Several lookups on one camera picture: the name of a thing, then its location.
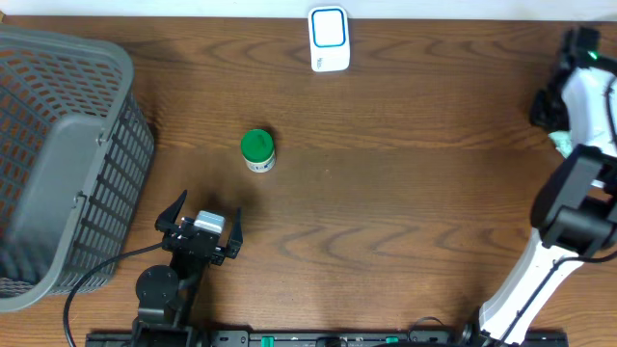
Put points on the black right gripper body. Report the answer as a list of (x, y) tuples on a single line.
[(549, 104)]

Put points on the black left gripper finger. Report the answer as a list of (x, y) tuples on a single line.
[(165, 222), (235, 239)]

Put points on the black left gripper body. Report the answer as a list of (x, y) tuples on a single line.
[(169, 240)]

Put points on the white mint tissue pack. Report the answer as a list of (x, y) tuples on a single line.
[(562, 141)]

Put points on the green lid white jar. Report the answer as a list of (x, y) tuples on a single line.
[(258, 150)]

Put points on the grey plastic mesh basket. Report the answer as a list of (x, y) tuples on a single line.
[(75, 155)]

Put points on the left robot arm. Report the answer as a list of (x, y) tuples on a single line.
[(166, 293)]

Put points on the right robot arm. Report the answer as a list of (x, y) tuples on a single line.
[(573, 216)]

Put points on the white barcode scanner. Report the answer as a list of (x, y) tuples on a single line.
[(329, 39)]

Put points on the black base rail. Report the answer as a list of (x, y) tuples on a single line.
[(431, 337)]

